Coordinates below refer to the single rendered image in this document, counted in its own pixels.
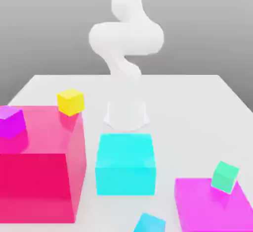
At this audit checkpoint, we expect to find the small yellow cube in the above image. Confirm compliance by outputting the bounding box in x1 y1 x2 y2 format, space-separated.
56 88 85 117

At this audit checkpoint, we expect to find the small purple cube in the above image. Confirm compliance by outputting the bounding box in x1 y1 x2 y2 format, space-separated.
0 105 27 139

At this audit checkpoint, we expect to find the small light blue cube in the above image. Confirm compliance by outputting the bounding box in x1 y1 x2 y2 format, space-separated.
133 212 167 232

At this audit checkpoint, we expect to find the small green cube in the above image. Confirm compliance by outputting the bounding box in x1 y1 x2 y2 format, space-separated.
211 160 240 194

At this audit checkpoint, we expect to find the large cyan box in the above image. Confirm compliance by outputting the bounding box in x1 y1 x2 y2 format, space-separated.
94 133 157 196

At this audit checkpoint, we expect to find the large pink box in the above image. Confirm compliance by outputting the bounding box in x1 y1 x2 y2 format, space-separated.
0 105 87 224

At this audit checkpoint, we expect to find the large magenta box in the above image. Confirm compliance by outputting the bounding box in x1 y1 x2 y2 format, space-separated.
174 177 253 232

